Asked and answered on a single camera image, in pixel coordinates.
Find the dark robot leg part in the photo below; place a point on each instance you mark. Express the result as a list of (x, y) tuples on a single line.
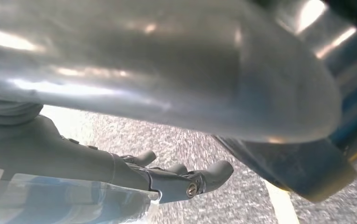
[(295, 167)]

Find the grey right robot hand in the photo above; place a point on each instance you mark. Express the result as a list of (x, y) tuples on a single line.
[(57, 160)]

